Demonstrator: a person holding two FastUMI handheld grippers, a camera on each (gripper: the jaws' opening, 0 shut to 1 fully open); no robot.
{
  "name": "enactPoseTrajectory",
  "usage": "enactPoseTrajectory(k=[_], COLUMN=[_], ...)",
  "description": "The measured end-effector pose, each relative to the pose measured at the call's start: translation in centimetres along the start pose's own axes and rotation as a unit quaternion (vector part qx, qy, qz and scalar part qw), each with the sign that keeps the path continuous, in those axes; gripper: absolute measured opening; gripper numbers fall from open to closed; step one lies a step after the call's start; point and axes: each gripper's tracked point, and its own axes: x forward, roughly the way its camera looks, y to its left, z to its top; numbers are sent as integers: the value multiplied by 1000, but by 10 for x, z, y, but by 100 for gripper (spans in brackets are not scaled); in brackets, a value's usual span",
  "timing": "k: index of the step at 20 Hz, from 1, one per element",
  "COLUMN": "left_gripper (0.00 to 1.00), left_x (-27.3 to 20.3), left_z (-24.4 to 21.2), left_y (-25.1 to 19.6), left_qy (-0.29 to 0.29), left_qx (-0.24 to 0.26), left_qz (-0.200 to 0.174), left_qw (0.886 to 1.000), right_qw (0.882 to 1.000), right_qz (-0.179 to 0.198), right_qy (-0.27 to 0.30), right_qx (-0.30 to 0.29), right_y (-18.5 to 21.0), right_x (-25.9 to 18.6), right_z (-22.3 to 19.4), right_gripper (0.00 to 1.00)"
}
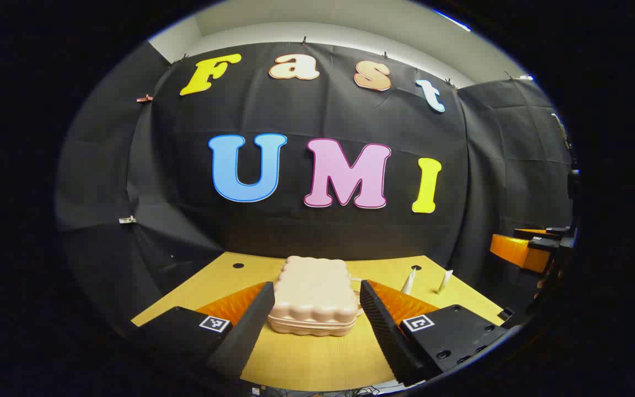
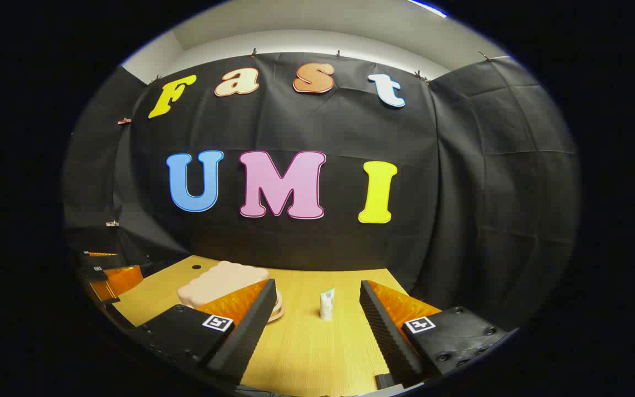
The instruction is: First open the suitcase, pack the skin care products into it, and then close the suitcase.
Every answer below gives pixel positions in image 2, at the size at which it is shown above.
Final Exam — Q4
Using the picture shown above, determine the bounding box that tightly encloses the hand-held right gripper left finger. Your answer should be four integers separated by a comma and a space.
130, 278, 278, 387

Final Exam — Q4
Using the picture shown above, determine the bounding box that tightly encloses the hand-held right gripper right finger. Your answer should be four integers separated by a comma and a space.
359, 280, 512, 389

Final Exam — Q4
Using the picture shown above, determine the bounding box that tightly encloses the pink suitcase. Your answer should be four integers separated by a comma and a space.
177, 261, 285, 323

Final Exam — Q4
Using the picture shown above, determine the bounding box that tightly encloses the white green skin care tube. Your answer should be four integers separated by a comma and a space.
319, 287, 336, 321

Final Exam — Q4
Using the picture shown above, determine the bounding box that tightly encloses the black backdrop cloth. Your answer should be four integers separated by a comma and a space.
63, 52, 580, 331

